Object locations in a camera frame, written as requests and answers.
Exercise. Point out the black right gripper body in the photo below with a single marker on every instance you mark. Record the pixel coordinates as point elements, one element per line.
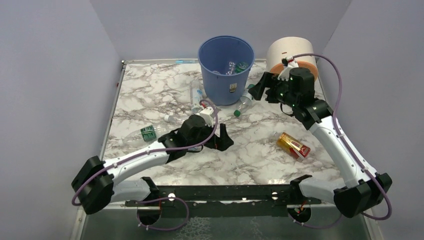
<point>268,88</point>

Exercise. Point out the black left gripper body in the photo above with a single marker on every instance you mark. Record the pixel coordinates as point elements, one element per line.
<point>214,139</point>

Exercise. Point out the green floral label bottle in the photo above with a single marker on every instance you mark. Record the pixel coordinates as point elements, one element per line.
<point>240,67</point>

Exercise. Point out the gold red snack packet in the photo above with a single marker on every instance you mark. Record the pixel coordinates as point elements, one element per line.
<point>293,146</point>

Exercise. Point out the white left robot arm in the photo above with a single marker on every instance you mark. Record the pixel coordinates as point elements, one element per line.
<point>100,182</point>

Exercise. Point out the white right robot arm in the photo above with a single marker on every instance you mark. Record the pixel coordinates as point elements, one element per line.
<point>331,142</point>

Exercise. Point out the blue plastic bin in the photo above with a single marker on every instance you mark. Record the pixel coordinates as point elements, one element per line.
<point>225,63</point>

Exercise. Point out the clear bottle white green label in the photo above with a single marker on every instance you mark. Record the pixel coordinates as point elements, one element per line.
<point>245,102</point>

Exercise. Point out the clear bottle white cap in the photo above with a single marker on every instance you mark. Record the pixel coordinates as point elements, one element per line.
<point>174,119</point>

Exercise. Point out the upright-lying bottle blue white label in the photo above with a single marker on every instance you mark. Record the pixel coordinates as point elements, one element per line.
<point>196,95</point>

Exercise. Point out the round pastel drawer cabinet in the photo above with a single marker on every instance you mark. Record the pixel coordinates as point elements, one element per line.
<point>290,46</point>

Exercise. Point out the clear bottle dark green label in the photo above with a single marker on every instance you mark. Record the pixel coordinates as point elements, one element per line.
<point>143,136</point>

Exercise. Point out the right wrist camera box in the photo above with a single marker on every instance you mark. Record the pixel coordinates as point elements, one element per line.
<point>288,64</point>

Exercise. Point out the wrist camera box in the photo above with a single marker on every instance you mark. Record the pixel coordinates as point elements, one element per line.
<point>208,116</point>
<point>288,64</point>

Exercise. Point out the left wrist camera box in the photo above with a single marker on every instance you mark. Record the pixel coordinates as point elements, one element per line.
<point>208,116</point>

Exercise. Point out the black aluminium mounting rail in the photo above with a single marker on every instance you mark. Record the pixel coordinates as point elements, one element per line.
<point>214,201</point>

